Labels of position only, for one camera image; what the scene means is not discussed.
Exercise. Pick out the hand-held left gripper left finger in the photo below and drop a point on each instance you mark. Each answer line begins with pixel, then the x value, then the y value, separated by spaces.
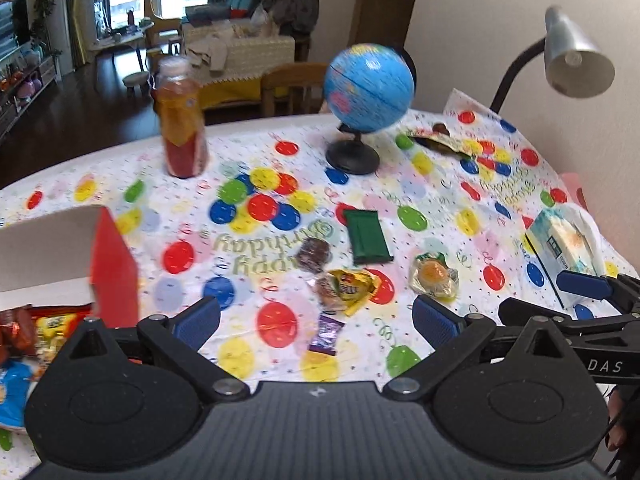
pixel 197 322

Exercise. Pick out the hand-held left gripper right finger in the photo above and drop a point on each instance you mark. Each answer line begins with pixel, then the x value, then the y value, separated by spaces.
pixel 436 322

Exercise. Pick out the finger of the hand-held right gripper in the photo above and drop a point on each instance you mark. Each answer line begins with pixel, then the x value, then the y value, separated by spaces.
pixel 520 307
pixel 582 284

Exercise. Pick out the orange jelly cup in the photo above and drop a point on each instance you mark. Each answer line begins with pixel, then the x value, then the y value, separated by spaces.
pixel 432 275

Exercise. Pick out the yellow candy packet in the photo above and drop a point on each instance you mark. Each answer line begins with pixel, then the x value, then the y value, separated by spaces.
pixel 347 287

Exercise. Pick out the red cardboard box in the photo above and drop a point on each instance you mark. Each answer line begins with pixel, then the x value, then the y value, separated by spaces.
pixel 115 270

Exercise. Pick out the purple candy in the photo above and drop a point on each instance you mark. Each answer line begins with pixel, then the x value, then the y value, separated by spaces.
pixel 326 332

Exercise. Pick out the green snack packet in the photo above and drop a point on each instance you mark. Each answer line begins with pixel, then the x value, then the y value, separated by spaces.
pixel 367 235

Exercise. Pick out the dark round chocolate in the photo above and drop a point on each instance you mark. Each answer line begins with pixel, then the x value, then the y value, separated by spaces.
pixel 314 252

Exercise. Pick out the red yellow snack packet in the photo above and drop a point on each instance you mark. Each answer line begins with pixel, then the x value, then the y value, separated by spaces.
pixel 52 332

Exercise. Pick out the brown foil snack packet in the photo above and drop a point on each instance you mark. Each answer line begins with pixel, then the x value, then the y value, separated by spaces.
pixel 15 332

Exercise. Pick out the blue cookie packet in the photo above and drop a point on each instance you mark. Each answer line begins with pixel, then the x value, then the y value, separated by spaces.
pixel 15 395

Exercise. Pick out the person's right hand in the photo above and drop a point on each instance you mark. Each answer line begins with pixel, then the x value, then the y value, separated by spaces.
pixel 616 405

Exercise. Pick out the tissue pack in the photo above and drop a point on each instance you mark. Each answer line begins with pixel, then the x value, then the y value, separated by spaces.
pixel 565 247

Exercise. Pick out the balloon print tablecloth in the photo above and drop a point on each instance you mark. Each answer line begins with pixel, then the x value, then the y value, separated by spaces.
pixel 280 240

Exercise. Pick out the dark empty wrapper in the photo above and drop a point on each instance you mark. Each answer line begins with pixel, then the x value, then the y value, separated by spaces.
pixel 442 144

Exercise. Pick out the small brown round candy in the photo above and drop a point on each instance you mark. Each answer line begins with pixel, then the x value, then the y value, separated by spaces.
pixel 441 128

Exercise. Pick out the orange juice bottle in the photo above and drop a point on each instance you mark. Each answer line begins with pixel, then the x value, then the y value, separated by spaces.
pixel 181 125

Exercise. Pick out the silver desk lamp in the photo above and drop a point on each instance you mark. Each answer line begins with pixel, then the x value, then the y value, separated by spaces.
pixel 575 60

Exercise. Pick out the blue desk globe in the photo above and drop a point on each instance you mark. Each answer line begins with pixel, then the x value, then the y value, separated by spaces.
pixel 367 85

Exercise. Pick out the small round stool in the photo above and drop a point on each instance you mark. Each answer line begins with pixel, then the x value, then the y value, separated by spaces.
pixel 136 81

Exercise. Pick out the sofa with cream cover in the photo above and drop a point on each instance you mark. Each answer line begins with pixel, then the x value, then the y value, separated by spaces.
pixel 255 55

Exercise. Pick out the television cabinet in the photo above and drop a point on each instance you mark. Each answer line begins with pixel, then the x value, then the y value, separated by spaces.
pixel 30 90

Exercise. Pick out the coffee table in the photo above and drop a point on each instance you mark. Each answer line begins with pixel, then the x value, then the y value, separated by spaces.
pixel 120 40

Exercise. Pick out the wooden door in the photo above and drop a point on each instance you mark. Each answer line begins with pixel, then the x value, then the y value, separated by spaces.
pixel 385 5

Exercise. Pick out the pile of clothes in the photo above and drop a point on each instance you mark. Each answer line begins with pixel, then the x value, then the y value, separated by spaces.
pixel 292 5

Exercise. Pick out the beige curtain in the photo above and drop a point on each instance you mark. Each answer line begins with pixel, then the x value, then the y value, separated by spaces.
pixel 76 10

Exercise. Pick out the green plant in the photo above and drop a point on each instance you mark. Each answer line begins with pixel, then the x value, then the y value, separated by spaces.
pixel 45 15

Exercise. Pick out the white tower air conditioner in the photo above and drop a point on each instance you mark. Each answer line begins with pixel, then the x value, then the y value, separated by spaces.
pixel 59 5

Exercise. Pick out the television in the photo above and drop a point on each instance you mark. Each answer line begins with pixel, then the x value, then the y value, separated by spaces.
pixel 10 22

